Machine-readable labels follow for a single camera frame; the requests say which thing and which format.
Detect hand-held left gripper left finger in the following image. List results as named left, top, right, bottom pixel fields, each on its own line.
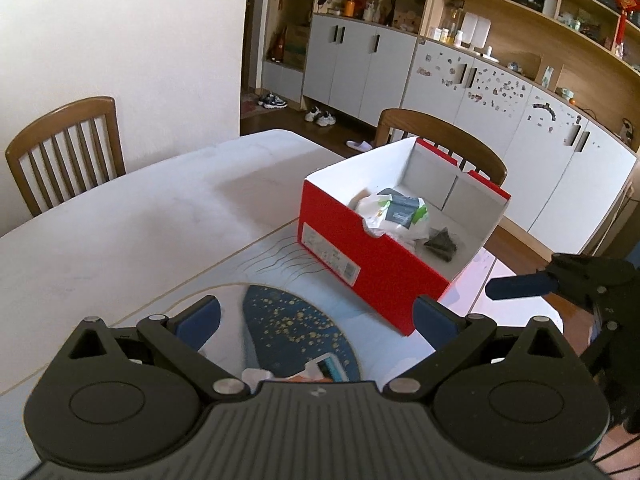
left=67, top=296, right=251, bottom=403

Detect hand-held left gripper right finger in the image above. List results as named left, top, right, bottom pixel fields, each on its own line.
left=382, top=296, right=581, bottom=403

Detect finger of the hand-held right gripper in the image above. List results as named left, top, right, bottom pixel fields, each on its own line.
left=485, top=254, right=608, bottom=306

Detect dark grey foil packet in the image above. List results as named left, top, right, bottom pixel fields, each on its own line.
left=424, top=227, right=463, bottom=263

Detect blue white packet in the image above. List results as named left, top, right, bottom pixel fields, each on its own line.
left=320, top=352, right=351, bottom=383

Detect white green packet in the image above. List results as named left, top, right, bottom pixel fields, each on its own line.
left=350, top=187, right=430, bottom=241

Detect red cardboard box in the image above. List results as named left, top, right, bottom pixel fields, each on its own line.
left=297, top=136, right=512, bottom=337

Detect white orange wrapper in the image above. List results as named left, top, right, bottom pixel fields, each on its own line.
left=242, top=360, right=326, bottom=386

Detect white printed desktop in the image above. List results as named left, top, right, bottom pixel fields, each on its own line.
left=0, top=129, right=566, bottom=480

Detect brown wooden chair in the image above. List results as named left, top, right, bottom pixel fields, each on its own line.
left=375, top=108, right=507, bottom=186
left=5, top=96, right=126, bottom=218

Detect white sneakers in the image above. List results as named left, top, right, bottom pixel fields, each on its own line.
left=305, top=106, right=337, bottom=127

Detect grey wooden wall cabinet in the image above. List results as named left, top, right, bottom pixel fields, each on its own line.
left=260, top=0, right=640, bottom=256

